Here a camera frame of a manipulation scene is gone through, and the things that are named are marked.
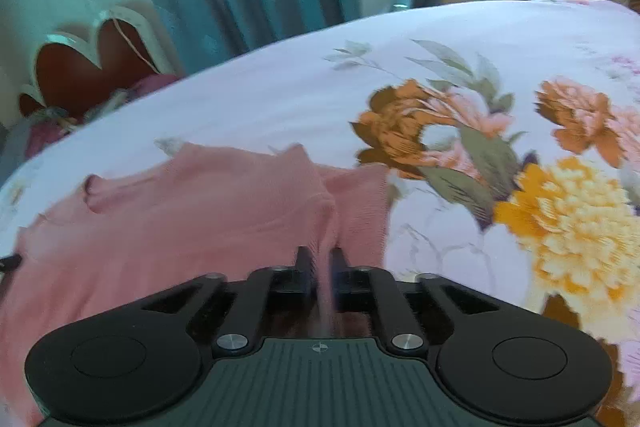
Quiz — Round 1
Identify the red heart-shaped headboard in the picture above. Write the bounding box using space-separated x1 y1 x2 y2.
19 5 176 118

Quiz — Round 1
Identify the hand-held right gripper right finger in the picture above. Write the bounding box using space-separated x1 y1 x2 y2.
330 247 501 355

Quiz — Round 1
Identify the pink sweater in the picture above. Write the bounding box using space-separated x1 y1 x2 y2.
0 143 393 427

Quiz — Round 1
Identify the floral bed sheet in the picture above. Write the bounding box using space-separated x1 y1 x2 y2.
0 0 640 427

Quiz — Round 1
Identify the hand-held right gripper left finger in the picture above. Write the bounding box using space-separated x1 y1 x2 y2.
140 247 317 358

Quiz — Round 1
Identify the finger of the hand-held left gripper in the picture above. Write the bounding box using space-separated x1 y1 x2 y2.
0 254 24 278

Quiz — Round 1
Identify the pink patterned cloth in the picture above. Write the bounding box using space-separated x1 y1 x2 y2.
25 106 78 158

